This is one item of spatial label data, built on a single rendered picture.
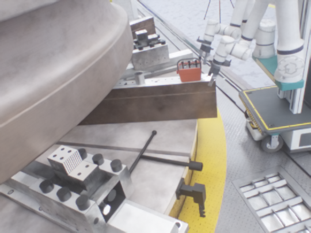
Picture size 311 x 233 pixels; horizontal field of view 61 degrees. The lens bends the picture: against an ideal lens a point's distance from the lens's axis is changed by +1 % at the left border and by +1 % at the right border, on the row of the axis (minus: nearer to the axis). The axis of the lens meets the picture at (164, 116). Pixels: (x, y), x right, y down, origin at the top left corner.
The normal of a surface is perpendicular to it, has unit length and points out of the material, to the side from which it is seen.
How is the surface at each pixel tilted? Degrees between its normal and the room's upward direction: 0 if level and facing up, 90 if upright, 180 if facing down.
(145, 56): 90
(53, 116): 90
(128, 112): 90
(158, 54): 90
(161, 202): 0
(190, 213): 0
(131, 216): 0
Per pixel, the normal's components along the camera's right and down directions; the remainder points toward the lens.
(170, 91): -0.12, 0.57
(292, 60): -0.31, 0.62
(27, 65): 0.89, 0.09
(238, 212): -0.15, -0.82
